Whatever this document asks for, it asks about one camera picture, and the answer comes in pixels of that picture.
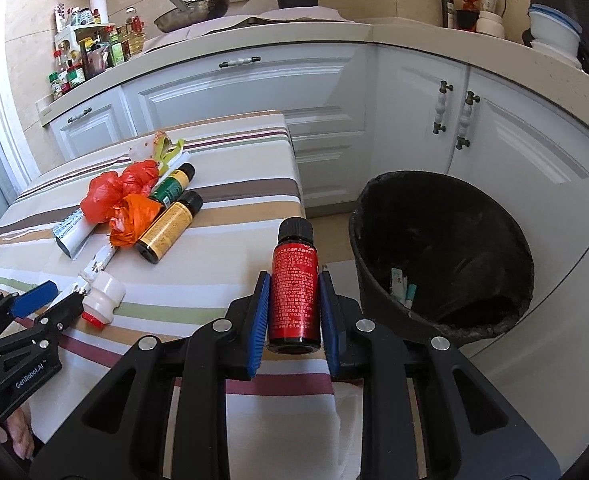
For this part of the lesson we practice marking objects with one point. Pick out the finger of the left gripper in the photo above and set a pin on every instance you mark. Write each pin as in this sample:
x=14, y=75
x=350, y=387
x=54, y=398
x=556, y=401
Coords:
x=15, y=305
x=47, y=327

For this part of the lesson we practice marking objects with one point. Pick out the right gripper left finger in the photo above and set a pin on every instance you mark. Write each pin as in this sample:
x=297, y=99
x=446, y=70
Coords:
x=163, y=405

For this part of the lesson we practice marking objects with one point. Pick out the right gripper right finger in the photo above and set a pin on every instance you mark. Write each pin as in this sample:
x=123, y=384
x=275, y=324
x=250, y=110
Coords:
x=428, y=412

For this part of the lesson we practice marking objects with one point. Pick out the white pill bottle red base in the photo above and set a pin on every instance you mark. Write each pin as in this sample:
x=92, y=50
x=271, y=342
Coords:
x=105, y=296

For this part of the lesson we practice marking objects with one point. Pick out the silver white snack wrapper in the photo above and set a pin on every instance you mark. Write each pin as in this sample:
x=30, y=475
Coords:
x=85, y=279

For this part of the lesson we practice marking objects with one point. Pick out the light blue ointment tube box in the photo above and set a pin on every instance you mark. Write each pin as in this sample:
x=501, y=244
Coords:
x=72, y=233

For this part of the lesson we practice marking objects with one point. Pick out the orange plastic bag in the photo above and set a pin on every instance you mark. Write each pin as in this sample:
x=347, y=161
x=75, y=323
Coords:
x=130, y=218

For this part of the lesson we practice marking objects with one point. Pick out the red plastic bag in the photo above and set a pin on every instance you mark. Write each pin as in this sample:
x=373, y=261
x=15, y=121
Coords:
x=108, y=189

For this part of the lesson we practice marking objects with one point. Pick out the yellow label black bottle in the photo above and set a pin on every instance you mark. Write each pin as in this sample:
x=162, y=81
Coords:
x=169, y=226

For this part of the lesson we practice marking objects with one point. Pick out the red label black bottle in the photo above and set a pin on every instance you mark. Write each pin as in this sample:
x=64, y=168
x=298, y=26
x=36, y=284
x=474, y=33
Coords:
x=293, y=315

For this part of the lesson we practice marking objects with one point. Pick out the green label black bottle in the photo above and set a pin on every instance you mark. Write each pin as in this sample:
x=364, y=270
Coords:
x=173, y=185

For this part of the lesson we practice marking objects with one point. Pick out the yellow green wrapper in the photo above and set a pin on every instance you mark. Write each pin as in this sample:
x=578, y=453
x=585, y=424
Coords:
x=165, y=150

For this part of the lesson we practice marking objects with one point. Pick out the clear orange dotted wrapper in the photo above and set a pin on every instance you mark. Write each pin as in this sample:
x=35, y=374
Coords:
x=150, y=147

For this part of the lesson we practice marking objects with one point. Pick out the teal white carton box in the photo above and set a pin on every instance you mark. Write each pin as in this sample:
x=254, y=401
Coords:
x=401, y=290

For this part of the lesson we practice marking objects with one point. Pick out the black trash bin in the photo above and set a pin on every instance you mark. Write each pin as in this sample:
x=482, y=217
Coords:
x=467, y=256

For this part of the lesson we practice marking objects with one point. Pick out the white kitchen cabinets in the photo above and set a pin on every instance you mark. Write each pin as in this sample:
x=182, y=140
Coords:
x=357, y=111

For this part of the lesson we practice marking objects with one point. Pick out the person's left hand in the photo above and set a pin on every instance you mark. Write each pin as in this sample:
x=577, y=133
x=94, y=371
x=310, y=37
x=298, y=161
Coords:
x=16, y=431

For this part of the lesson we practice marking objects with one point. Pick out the striped tablecloth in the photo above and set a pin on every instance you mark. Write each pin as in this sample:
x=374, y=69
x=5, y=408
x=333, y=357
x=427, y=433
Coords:
x=290, y=421

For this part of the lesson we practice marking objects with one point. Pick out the white spice rack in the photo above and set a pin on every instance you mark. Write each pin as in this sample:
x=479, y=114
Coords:
x=81, y=44

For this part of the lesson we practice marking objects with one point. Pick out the cooking oil bottle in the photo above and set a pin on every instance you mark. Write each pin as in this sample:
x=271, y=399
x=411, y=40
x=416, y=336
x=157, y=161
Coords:
x=134, y=33

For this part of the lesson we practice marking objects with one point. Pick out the paper towel roll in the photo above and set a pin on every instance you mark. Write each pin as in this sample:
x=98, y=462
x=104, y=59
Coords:
x=101, y=7

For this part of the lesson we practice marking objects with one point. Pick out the beige countertop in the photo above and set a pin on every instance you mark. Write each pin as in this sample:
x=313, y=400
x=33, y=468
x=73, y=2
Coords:
x=560, y=84

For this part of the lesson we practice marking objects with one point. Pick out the metal wok pan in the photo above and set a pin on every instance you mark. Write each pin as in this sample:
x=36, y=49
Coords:
x=190, y=12

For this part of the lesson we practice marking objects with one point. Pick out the white jar appliance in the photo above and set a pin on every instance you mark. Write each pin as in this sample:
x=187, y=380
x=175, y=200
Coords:
x=489, y=22

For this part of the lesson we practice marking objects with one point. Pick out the red figurine decoration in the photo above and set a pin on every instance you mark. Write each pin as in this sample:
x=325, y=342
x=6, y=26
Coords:
x=467, y=16

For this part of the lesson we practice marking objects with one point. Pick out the white stacked bowls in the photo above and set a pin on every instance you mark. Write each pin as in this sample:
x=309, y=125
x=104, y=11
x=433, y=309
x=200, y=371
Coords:
x=555, y=34

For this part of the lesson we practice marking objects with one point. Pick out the dark olive oil bottle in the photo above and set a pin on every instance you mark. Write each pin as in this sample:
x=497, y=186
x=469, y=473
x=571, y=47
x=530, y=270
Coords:
x=448, y=14

